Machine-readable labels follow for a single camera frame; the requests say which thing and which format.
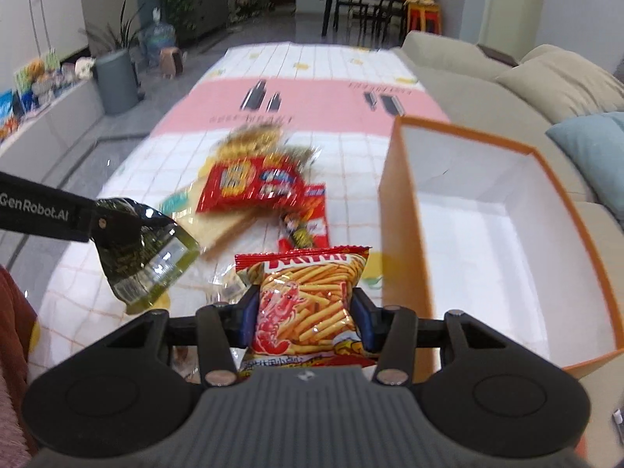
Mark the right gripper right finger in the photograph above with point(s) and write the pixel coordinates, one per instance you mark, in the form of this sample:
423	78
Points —
391	334

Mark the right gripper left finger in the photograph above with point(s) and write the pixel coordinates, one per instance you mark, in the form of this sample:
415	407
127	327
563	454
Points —
219	330

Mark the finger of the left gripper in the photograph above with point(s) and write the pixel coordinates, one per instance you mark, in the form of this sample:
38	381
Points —
122	225

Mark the dark seaweed snack pack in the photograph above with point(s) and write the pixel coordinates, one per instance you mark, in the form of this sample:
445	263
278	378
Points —
140	279

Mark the shrimp stick snack bag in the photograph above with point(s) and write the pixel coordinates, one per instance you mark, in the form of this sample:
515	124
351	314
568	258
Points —
303	317

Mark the packaged sliced bread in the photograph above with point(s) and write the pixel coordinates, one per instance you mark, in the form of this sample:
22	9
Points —
213	230

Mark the red stick snack pack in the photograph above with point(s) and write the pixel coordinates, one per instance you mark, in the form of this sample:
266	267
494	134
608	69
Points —
313	212

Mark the large red snack bag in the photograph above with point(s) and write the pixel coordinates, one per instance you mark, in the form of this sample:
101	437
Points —
271	181

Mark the yellow waffle snack pack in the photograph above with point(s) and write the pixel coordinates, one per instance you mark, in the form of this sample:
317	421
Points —
249	141

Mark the brown nut bar pack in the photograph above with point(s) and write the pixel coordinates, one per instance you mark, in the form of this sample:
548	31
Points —
301	156

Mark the orange cardboard box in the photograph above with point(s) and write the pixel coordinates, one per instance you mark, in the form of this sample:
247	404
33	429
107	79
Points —
481	224

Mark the grey trash bin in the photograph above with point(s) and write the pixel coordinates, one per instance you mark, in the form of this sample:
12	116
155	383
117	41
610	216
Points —
116	82

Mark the small pink heater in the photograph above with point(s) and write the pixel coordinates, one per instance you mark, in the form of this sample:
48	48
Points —
171	62

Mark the spiky potted plant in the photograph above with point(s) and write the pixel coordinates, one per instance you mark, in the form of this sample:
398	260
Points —
109	39

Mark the blue water jug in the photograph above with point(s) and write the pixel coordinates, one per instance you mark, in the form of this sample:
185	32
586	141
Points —
157	36

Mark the dark cabinet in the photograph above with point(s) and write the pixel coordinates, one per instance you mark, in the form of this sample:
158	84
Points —
205	17

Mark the light blue cushion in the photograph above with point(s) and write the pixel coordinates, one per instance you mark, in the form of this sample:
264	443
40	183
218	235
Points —
594	143

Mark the beige sofa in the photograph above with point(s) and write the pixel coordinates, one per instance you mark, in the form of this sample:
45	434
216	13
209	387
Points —
462	81

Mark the dark tablet on sofa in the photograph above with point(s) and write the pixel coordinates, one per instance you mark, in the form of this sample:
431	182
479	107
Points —
498	56

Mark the beige sofa cushion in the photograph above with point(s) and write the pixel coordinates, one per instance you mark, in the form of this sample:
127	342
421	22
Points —
560	84

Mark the orange stool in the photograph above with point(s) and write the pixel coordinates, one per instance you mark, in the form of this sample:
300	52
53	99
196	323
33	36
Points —
424	17

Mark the dark dining table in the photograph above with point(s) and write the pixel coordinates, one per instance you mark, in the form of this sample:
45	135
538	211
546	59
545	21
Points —
374	15

